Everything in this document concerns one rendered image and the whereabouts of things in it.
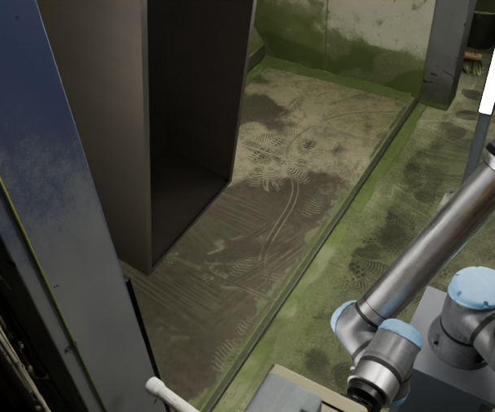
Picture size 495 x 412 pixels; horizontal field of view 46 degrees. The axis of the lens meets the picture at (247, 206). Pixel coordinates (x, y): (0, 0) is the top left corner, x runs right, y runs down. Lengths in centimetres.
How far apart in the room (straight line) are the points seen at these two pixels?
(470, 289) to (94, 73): 115
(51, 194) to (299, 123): 279
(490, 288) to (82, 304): 105
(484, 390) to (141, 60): 127
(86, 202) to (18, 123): 20
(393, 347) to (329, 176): 210
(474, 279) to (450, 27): 217
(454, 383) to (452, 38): 229
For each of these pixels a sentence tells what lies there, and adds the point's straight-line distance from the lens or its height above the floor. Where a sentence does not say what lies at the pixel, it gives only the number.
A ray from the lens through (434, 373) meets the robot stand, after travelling 180.
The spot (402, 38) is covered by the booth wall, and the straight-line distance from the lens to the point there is 373.
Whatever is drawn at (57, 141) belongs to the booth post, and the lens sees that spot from 89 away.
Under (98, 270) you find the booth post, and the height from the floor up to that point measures 138.
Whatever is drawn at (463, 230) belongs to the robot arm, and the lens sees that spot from 127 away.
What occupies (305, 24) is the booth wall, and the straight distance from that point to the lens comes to 396.
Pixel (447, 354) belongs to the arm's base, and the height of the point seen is 68.
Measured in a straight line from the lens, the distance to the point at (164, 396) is 118.
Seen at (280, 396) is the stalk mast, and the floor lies 164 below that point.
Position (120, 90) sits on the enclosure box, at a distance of 164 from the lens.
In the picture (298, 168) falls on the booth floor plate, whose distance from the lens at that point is 327.
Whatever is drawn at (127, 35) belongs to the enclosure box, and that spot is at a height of 148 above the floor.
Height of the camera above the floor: 215
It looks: 44 degrees down
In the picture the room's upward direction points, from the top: 5 degrees counter-clockwise
